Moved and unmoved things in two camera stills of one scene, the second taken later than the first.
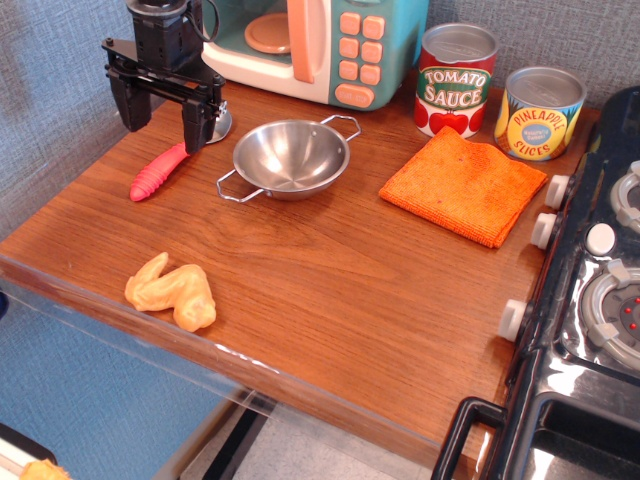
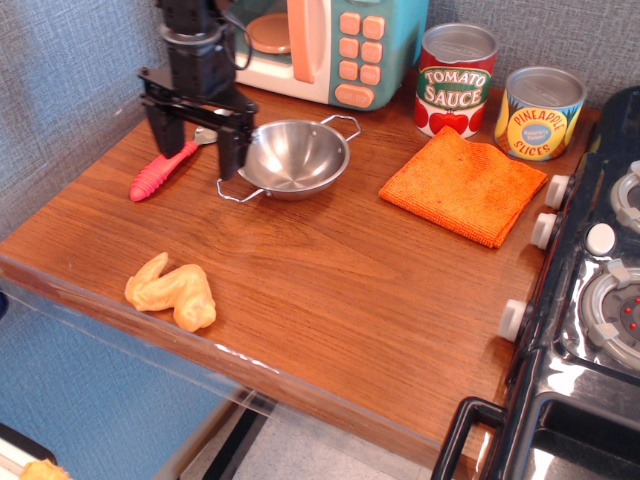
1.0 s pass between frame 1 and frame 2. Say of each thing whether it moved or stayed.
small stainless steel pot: stayed
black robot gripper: moved
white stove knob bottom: stayed
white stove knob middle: stayed
